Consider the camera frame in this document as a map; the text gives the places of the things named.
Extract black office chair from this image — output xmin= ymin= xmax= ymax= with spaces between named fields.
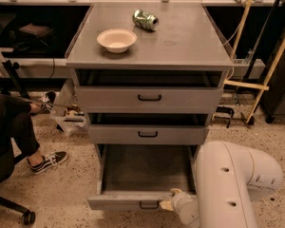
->
xmin=0 ymin=152 xmax=37 ymax=226

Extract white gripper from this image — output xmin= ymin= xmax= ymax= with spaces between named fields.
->
xmin=160 ymin=188 xmax=197 ymax=214

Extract grey drawer cabinet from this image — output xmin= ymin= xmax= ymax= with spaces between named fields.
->
xmin=65 ymin=1 xmax=235 ymax=173

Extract grey drawer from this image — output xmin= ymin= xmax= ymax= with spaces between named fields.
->
xmin=75 ymin=86 xmax=222 ymax=114
xmin=87 ymin=124 xmax=209 ymax=145
xmin=88 ymin=144 xmax=197 ymax=210

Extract black white sneaker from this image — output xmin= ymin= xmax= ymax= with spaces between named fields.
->
xmin=31 ymin=91 xmax=56 ymax=114
xmin=29 ymin=151 xmax=68 ymax=174

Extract clear plastic bin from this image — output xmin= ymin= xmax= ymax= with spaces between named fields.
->
xmin=50 ymin=79 xmax=89 ymax=137

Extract grey middle drawer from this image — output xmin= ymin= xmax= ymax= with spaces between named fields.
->
xmin=87 ymin=124 xmax=209 ymax=145

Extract grey bottom drawer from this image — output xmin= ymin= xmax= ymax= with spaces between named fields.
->
xmin=88 ymin=144 xmax=197 ymax=210

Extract black white sneaker front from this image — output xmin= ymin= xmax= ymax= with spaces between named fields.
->
xmin=29 ymin=151 xmax=68 ymax=174

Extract grey top drawer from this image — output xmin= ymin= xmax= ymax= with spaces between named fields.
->
xmin=75 ymin=86 xmax=222 ymax=114

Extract seated person black trousers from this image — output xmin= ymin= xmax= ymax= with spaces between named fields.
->
xmin=0 ymin=92 xmax=47 ymax=173

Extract white paper bowl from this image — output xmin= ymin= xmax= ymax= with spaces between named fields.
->
xmin=97 ymin=28 xmax=137 ymax=53

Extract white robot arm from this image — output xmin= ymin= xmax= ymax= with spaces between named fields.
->
xmin=160 ymin=141 xmax=283 ymax=228

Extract wooden easel frame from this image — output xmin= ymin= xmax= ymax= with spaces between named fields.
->
xmin=223 ymin=0 xmax=285 ymax=125

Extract black white sneaker back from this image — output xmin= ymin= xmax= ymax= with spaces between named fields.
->
xmin=31 ymin=91 xmax=56 ymax=114

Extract black tripod stand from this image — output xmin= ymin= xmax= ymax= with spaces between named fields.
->
xmin=0 ymin=47 xmax=29 ymax=99

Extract crushed green soda can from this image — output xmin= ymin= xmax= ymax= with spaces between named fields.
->
xmin=132 ymin=9 xmax=159 ymax=31

